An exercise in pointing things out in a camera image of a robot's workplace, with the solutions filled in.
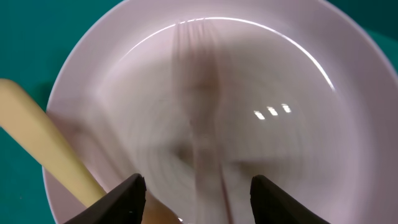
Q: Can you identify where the yellow plastic spoon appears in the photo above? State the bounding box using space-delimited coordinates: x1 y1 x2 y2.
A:
1 78 106 207

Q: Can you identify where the white round plate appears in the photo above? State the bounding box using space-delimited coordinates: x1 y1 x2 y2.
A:
47 0 397 223

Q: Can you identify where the teal plastic tray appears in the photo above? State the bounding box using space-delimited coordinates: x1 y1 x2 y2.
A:
1 0 397 223

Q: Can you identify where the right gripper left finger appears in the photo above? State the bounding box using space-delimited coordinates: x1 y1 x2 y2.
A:
65 174 146 224

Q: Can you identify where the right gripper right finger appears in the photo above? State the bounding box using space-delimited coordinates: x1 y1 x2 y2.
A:
250 175 329 224

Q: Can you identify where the white plastic fork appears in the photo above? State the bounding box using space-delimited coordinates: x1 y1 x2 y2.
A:
172 19 233 224

